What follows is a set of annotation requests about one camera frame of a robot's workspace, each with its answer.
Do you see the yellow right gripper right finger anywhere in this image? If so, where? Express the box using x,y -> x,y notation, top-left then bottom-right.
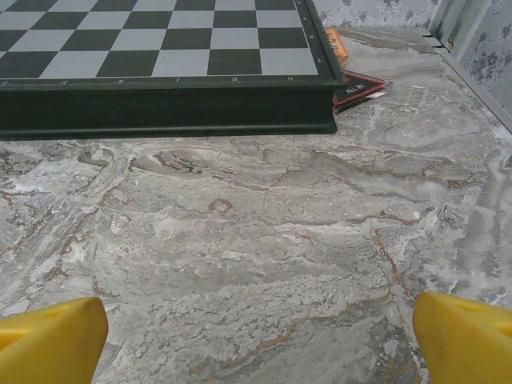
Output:
412,291 -> 512,384

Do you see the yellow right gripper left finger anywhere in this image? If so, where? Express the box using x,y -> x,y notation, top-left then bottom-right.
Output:
0,296 -> 110,384

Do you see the black and silver chessboard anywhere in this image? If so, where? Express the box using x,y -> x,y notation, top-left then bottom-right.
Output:
0,0 -> 348,141

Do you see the black red triangular card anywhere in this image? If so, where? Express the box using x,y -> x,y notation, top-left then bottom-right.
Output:
331,70 -> 394,116

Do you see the aluminium frame post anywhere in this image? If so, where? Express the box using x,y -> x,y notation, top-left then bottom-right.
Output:
424,0 -> 471,55

